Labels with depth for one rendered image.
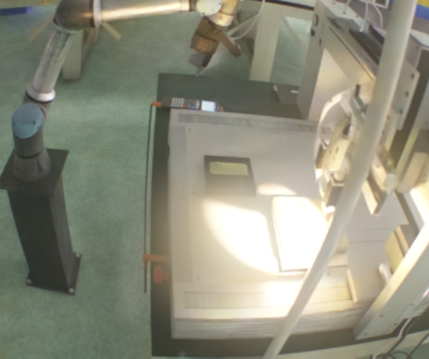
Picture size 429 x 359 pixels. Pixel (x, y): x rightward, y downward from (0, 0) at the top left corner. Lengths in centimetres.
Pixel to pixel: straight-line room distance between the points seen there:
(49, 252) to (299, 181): 100
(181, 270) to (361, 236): 45
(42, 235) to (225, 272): 91
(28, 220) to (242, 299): 96
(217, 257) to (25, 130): 75
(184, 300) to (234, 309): 10
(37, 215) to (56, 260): 26
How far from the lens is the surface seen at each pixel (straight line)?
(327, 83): 138
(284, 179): 116
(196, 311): 84
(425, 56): 68
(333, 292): 94
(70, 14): 122
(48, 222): 159
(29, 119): 140
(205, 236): 97
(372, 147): 49
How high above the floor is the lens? 156
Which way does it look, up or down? 38 degrees down
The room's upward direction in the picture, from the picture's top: 9 degrees clockwise
